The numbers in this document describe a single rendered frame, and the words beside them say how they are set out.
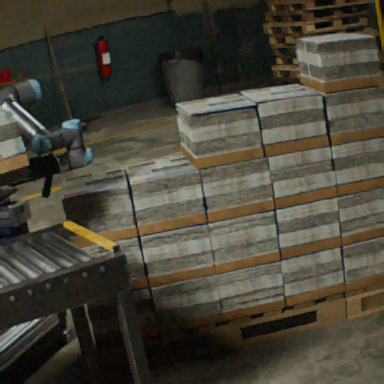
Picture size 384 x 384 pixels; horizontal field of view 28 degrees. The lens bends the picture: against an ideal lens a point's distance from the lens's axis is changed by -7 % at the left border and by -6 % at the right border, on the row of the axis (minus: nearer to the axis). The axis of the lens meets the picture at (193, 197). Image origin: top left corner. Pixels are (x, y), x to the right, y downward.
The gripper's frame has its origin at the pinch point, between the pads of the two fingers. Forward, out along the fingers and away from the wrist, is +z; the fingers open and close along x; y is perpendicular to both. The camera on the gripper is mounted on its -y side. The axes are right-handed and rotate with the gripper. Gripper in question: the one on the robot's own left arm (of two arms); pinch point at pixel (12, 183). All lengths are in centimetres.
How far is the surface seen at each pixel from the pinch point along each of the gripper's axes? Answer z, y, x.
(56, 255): 3.3, -33.0, 37.2
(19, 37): -237, 276, -608
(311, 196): -120, -41, 13
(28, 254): 10.0, -29.3, 26.6
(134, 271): -47, -47, -22
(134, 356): -9, -73, 44
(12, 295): 28, -41, 55
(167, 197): -65, -22, -6
